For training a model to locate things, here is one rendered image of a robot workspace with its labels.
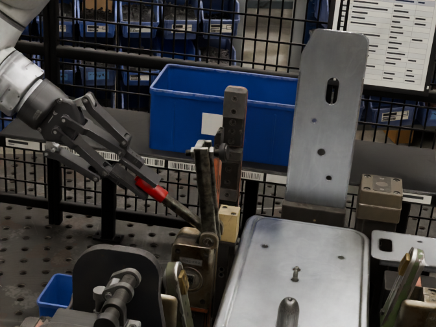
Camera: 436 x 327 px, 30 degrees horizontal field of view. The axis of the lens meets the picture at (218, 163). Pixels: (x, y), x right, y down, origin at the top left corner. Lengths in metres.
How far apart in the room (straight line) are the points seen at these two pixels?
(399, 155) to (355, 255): 0.39
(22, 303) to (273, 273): 0.64
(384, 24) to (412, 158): 0.28
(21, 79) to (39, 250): 0.77
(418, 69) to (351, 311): 0.65
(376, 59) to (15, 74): 0.80
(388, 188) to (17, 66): 0.70
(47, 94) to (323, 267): 0.53
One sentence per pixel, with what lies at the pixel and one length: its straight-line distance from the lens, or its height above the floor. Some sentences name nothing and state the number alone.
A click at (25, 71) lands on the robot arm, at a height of 1.30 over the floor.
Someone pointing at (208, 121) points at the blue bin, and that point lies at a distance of 1.61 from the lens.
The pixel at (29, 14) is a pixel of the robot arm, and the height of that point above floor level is 1.38.
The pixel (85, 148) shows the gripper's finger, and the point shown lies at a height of 1.18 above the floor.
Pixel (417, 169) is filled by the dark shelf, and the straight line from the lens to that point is 1.70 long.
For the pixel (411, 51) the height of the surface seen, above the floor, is 1.24.
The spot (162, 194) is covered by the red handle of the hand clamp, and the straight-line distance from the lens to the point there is 1.28.
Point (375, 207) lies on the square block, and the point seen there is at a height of 1.03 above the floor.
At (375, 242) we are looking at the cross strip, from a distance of 1.46.
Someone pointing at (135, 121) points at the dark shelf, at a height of 1.03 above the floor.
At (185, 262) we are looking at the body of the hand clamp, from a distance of 1.30.
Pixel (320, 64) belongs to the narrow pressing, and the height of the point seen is 1.28.
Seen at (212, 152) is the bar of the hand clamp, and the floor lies 1.21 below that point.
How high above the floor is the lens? 1.72
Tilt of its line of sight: 25 degrees down
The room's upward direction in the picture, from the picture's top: 4 degrees clockwise
